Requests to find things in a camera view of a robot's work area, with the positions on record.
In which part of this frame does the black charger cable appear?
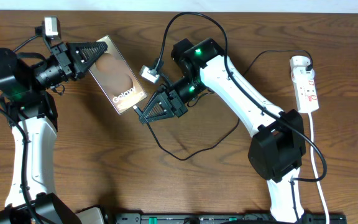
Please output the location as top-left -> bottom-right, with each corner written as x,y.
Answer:
132,49 -> 314,162

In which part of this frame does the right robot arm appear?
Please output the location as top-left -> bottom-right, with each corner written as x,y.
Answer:
136,38 -> 306,223

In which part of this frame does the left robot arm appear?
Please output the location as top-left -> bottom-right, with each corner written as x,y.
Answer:
0,42 -> 108,223

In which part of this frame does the white USB charger adapter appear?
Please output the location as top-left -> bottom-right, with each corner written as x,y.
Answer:
290,55 -> 315,79

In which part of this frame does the white power strip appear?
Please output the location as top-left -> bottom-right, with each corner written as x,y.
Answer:
291,67 -> 319,114

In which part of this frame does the black mounting rail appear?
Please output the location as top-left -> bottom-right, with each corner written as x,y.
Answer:
103,213 -> 347,224

